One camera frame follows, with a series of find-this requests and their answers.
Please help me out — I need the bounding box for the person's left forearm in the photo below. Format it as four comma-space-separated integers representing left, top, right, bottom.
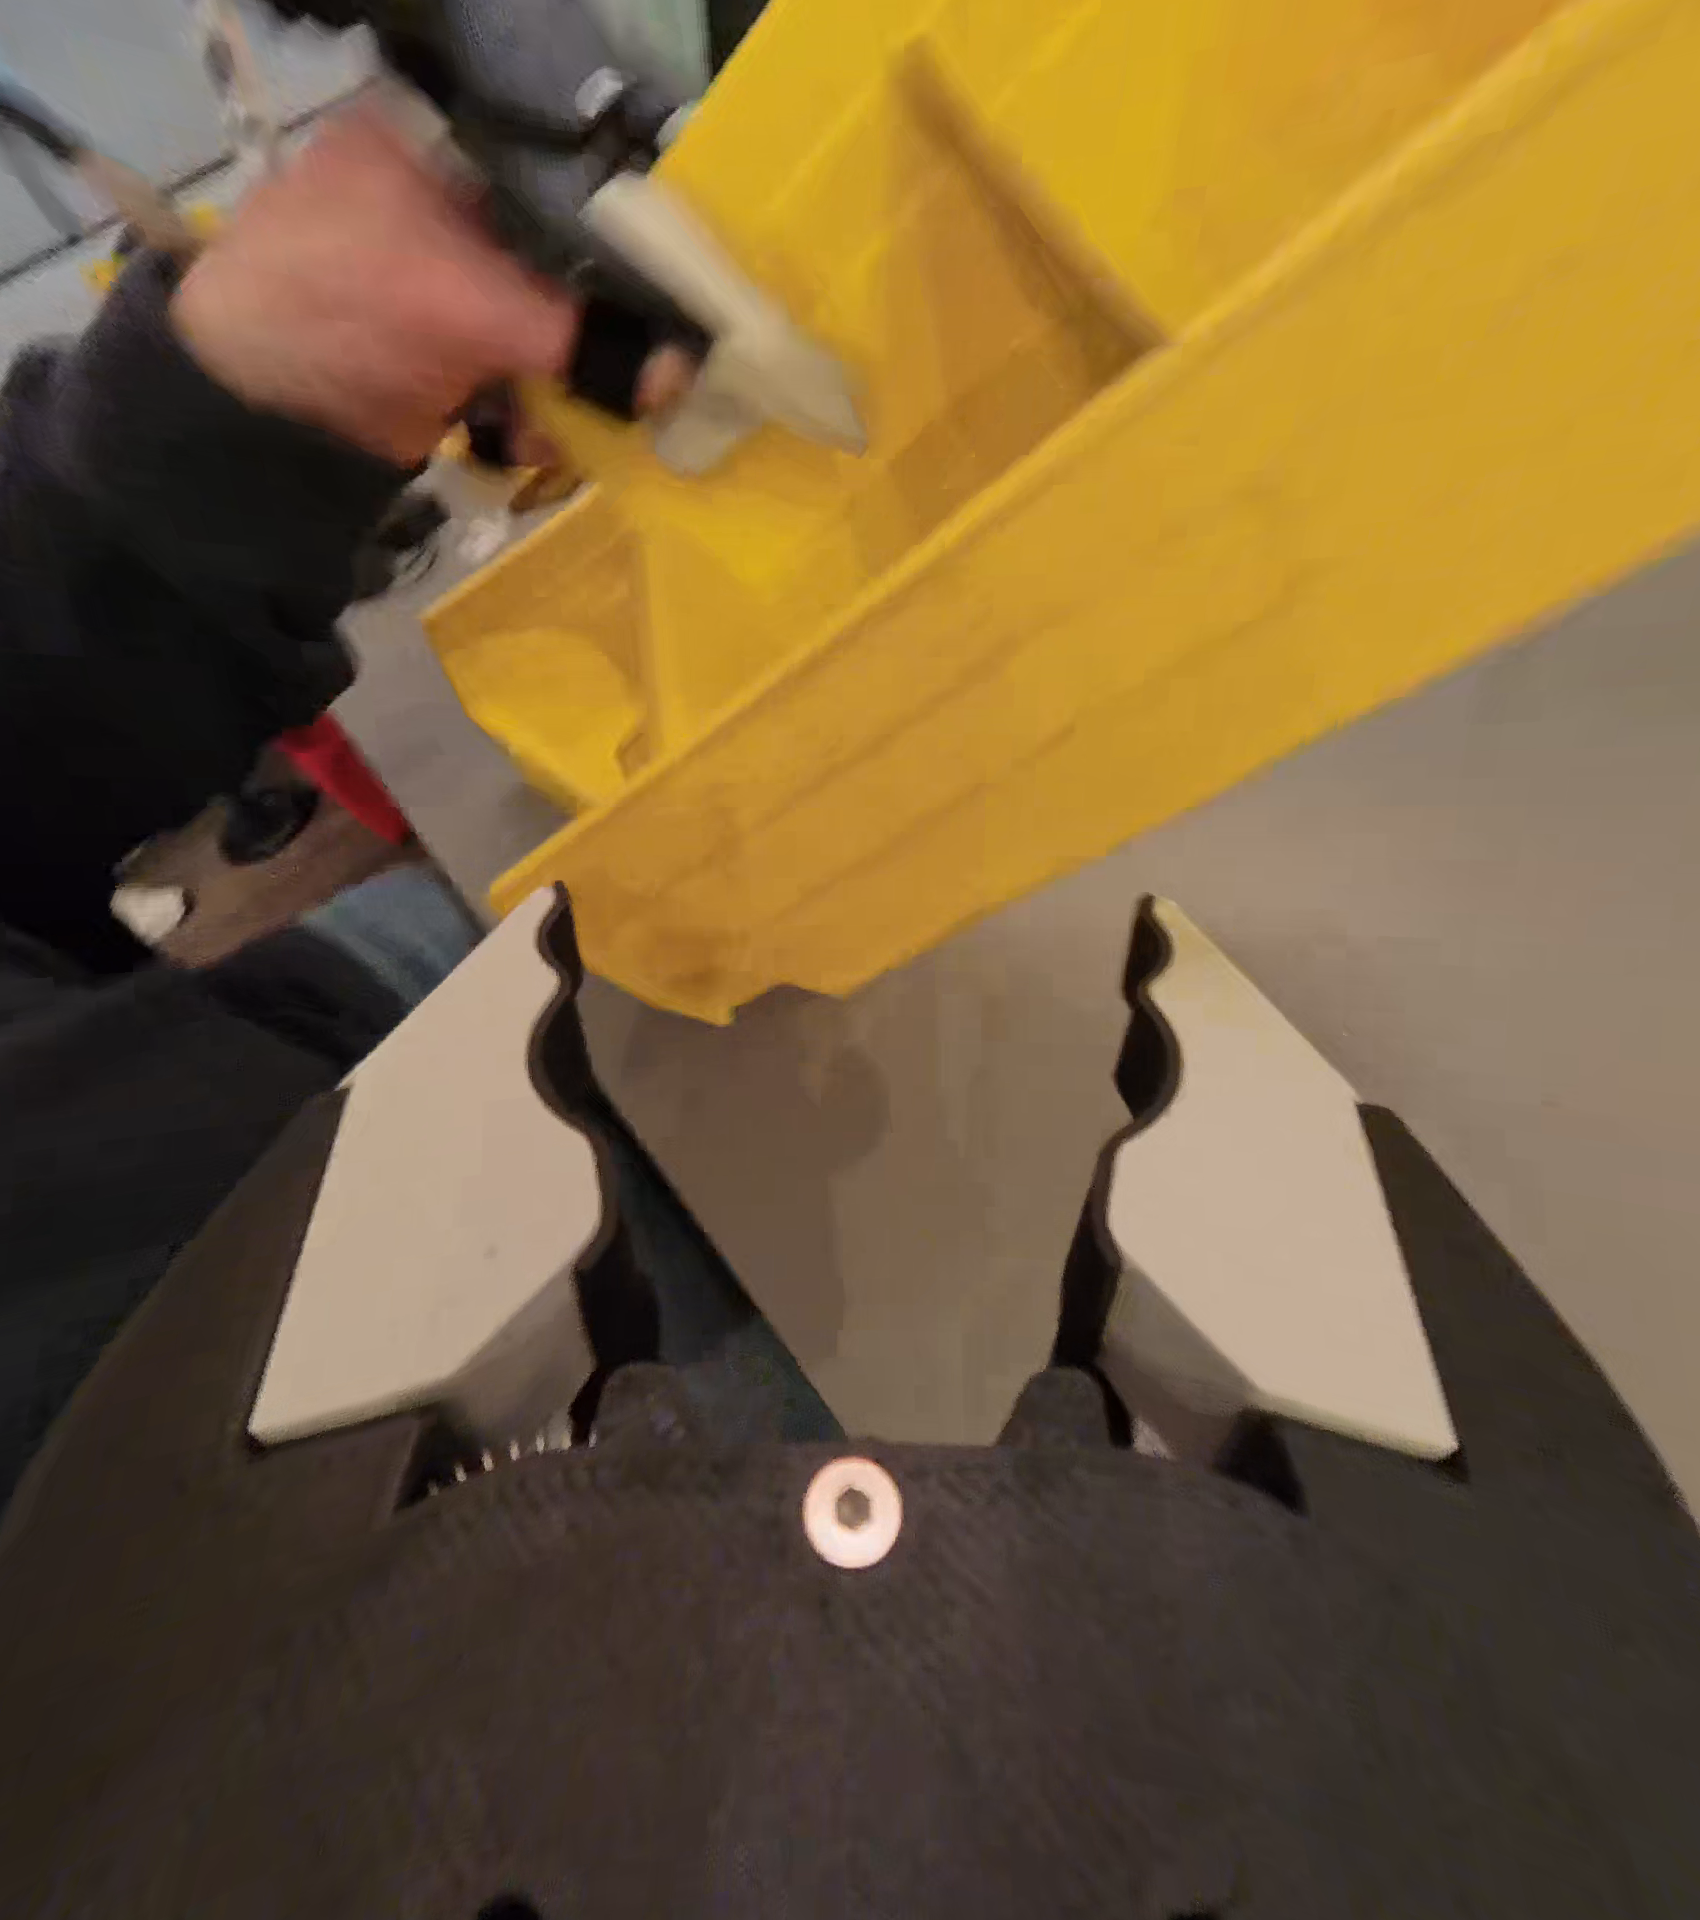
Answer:
0, 252, 414, 969

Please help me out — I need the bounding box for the yellow plastic bin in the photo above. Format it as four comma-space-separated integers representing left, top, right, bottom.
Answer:
421, 0, 1700, 1032

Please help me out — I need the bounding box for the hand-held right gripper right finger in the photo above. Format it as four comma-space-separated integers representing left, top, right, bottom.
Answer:
1051, 897, 1462, 1461

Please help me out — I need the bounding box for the person's torso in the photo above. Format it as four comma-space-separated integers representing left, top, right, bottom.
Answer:
0, 879, 394, 1773

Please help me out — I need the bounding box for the person's left hand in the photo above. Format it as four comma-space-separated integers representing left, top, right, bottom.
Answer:
171, 109, 704, 471

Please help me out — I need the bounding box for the red object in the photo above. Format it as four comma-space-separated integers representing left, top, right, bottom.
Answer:
271, 712, 414, 851

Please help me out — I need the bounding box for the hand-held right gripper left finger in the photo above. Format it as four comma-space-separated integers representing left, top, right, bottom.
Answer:
246, 884, 660, 1468

